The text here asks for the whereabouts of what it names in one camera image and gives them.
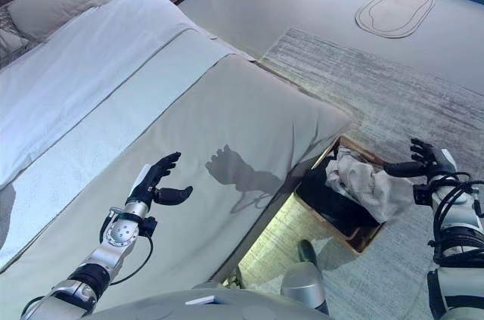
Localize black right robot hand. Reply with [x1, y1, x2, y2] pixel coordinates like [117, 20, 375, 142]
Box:
[382, 138, 458, 185]

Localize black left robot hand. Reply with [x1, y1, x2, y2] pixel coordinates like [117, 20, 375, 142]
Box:
[125, 151, 194, 208]

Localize beige garment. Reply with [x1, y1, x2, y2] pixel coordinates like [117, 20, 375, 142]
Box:
[324, 145, 415, 223]

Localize black garment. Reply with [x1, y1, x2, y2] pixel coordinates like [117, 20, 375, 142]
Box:
[296, 160, 381, 228]

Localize bed with grey bedspread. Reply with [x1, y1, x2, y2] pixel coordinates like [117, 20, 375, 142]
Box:
[0, 0, 352, 320]

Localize brown wicker basket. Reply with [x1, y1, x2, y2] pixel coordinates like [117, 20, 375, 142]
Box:
[294, 135, 389, 256]

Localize grey textured area rug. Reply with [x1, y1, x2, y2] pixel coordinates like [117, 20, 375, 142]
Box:
[237, 26, 484, 320]

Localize small white chest label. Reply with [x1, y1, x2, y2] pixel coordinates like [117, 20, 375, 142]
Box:
[185, 296, 228, 306]

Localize white duvet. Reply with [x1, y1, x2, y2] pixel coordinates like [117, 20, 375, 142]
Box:
[0, 0, 200, 191]

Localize green right robot foot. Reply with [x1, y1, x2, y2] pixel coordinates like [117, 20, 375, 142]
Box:
[296, 239, 318, 266]

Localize small grey floor mat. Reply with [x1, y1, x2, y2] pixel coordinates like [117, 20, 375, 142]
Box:
[355, 0, 436, 39]

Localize silver right robot leg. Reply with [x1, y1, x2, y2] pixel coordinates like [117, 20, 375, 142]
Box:
[280, 263, 329, 315]

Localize patterned decorative cushion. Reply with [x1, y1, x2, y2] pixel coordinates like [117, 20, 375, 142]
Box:
[0, 5, 31, 67]

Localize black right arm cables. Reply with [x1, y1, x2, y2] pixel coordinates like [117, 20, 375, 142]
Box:
[427, 172, 484, 264]

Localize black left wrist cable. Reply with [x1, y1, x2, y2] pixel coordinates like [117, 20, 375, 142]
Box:
[100, 208, 158, 287]

